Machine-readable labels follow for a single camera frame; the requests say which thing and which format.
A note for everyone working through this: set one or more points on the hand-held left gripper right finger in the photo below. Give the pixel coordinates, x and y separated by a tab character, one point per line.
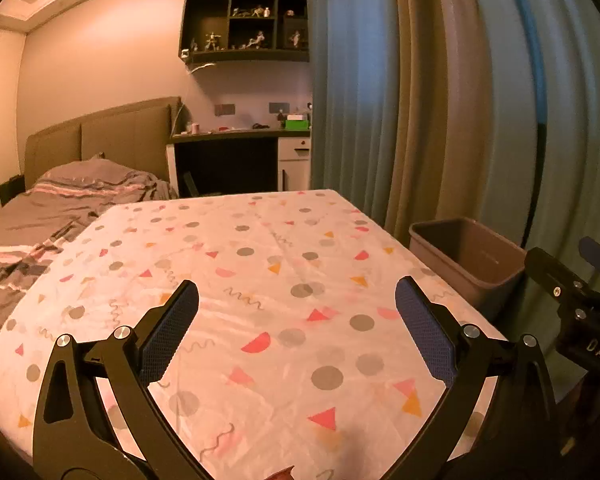
425	330

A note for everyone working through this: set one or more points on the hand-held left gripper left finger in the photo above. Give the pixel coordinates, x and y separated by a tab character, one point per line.
170	330

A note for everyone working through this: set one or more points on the grey trash bin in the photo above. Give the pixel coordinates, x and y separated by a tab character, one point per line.
470	255

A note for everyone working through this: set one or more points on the dark desk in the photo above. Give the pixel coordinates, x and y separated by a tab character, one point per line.
225	165

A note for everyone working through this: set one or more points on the bed with striped bedding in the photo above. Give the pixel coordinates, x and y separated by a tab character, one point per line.
30	225

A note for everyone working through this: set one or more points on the grey pillow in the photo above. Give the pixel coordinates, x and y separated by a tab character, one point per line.
90	172

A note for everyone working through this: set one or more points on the padded bed headboard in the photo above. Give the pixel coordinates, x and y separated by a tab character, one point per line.
120	135

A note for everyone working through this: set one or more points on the white drawer cabinet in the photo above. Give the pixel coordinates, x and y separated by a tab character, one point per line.
295	162

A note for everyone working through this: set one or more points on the black nightstand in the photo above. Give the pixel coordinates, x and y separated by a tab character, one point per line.
11	190

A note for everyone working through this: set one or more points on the long pleated curtain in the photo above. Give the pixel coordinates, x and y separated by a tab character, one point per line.
430	85

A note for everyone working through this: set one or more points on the small black object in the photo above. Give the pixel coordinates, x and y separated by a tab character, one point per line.
260	125

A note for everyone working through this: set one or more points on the green box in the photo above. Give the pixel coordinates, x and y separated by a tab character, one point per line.
297	124

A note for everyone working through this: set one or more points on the white wardrobe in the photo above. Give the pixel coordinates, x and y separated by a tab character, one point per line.
0	110

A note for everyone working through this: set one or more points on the row of figurines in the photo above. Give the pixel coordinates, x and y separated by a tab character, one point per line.
252	40

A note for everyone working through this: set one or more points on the grey wall socket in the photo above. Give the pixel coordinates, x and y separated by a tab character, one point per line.
225	109
278	107

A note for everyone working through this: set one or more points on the dark wall shelf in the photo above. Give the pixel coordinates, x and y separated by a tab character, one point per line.
205	12

